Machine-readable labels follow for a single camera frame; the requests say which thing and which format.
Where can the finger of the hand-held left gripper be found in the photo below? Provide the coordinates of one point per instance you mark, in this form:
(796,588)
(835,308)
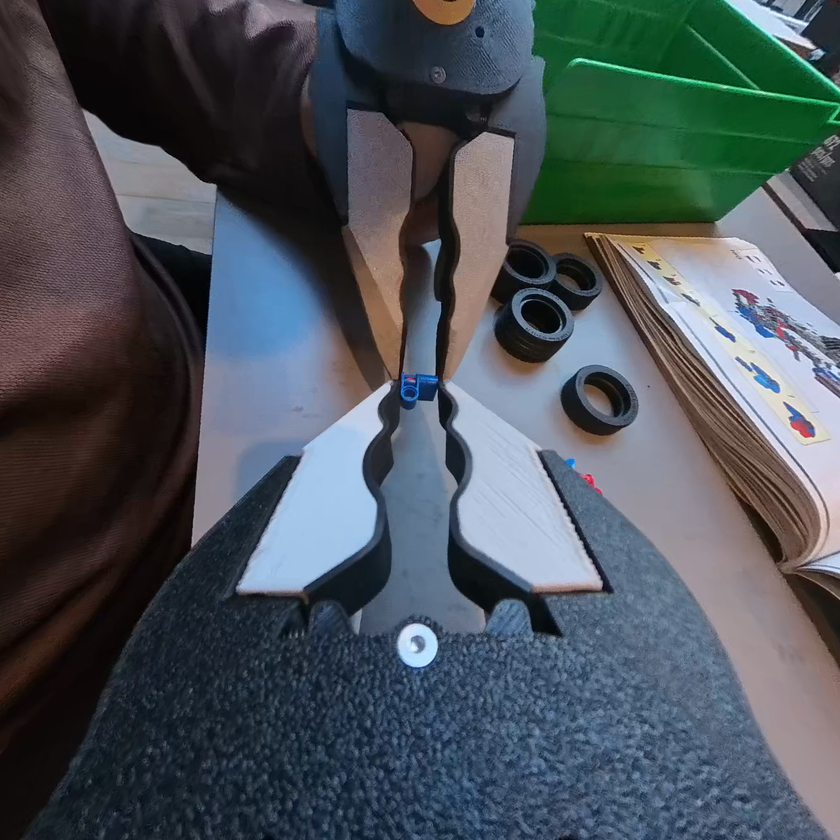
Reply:
(374,216)
(479,229)

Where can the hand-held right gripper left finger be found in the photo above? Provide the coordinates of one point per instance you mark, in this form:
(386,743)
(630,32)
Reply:
(315,525)

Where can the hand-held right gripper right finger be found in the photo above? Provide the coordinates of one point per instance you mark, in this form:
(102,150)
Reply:
(525,525)

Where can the blue toy connector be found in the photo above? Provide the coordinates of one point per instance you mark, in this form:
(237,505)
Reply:
(415,394)

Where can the person's left forearm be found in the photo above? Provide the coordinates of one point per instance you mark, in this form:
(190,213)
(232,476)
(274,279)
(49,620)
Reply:
(197,85)

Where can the grey desk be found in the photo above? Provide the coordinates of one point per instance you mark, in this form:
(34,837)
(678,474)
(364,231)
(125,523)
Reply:
(656,525)

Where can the person's left hand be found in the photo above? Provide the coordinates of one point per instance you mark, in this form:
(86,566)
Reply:
(425,184)

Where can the black toy tire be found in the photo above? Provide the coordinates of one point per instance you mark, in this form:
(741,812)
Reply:
(587,298)
(594,423)
(505,282)
(531,351)

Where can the red toy connector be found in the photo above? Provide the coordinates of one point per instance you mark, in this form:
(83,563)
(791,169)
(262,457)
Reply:
(587,478)

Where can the green plastic bin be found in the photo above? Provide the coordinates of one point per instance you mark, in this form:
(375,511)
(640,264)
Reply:
(656,164)

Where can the open instruction booklet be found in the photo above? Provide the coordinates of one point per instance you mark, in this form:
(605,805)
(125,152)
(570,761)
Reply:
(695,295)

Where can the black car set box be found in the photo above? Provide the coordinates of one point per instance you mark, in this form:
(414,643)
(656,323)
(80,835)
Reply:
(820,177)

